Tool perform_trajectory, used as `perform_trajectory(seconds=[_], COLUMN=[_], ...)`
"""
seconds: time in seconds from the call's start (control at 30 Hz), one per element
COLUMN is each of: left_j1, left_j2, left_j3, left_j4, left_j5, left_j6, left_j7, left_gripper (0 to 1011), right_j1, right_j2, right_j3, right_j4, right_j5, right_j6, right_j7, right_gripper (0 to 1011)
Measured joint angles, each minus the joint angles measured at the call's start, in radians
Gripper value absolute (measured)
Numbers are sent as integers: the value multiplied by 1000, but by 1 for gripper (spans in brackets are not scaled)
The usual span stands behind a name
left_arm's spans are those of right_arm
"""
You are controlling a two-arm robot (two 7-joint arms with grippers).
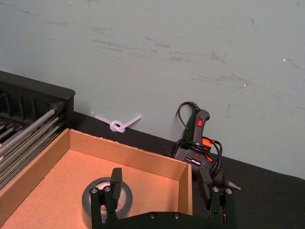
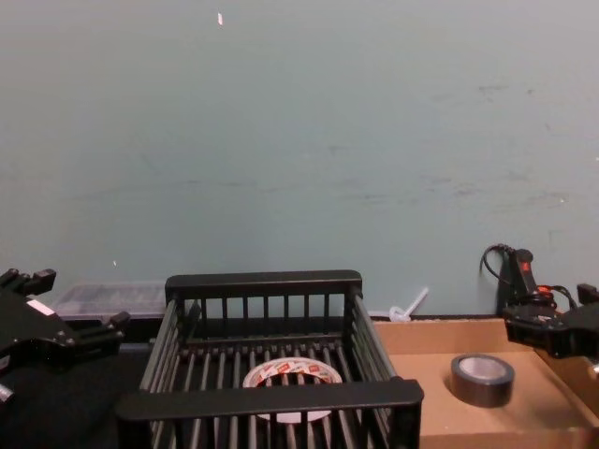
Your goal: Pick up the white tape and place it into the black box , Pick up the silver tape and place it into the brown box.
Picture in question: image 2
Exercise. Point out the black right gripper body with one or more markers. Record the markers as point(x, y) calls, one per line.
point(578, 334)

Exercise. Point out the white tape roll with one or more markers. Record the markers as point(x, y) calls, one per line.
point(285, 369)

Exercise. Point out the white three-armed plastic piece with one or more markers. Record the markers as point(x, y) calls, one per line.
point(401, 313)

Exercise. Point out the clear plastic case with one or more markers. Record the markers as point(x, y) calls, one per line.
point(107, 297)

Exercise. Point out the silver tape roll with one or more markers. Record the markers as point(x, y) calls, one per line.
point(484, 390)

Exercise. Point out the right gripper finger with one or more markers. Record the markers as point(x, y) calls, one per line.
point(589, 295)
point(529, 327)

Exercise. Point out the shallow brown cardboard tray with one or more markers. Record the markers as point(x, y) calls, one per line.
point(421, 397)

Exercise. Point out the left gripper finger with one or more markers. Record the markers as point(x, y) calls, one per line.
point(33, 282)
point(96, 339)

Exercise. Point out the black rack with steel bars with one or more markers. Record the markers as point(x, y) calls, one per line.
point(262, 280)

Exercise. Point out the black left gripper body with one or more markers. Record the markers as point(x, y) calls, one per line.
point(33, 337)

